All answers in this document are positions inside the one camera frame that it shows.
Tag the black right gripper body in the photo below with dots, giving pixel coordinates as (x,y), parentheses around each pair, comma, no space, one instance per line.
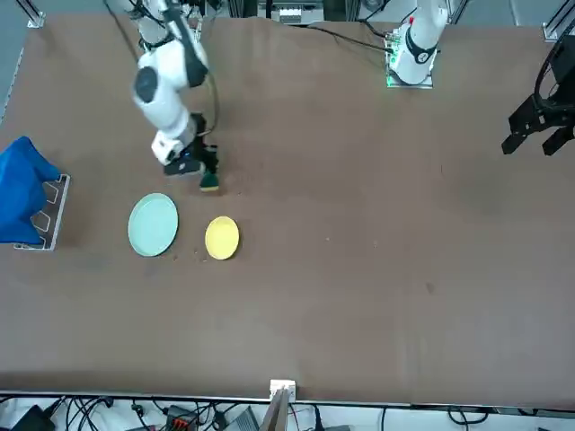
(200,134)

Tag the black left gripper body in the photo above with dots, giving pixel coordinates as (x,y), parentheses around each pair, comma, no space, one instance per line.
(563,103)

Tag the green and yellow sponge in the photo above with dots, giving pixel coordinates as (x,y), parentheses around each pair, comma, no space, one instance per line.
(209,181)

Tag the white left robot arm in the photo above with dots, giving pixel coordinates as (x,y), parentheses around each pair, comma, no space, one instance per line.
(420,40)

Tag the small yellow dish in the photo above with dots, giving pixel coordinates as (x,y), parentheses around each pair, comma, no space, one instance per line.
(222,238)

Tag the pale green plate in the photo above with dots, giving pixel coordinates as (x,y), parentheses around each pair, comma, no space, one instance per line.
(153,224)

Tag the white terminal block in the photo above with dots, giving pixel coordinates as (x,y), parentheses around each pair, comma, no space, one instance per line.
(289,17)

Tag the blue cloth bag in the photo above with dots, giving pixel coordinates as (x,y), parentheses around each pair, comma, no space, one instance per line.
(22,193)

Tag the power strip with red switches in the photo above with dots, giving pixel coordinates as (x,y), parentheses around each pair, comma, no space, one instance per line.
(179,422)

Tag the grey power adapter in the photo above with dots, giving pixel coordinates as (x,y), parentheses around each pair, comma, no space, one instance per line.
(242,422)

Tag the black power adapter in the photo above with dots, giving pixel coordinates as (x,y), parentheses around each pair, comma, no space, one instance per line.
(31,419)

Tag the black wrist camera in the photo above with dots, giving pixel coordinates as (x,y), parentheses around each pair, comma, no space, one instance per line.
(182,167)

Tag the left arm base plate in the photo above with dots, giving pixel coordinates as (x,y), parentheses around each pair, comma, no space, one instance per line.
(418,85)

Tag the aluminium rail with cutouts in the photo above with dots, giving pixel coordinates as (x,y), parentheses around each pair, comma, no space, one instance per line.
(54,215)

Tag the aluminium post with white bracket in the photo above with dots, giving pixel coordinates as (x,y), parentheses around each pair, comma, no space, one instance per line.
(283,388)

